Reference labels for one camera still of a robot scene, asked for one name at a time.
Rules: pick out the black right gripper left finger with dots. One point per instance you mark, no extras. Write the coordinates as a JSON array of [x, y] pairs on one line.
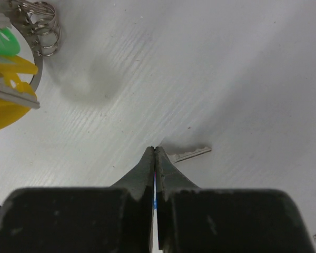
[[117, 218]]

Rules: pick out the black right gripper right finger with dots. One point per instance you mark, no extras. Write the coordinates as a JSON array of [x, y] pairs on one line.
[[231, 220]]

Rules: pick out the yellow key tag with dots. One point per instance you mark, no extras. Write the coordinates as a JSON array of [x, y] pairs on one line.
[[17, 97]]

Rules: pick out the green key tag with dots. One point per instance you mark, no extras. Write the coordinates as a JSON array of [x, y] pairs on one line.
[[9, 45]]

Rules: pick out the metal keyring with yellow grip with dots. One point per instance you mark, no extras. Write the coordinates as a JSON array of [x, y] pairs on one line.
[[38, 23]]

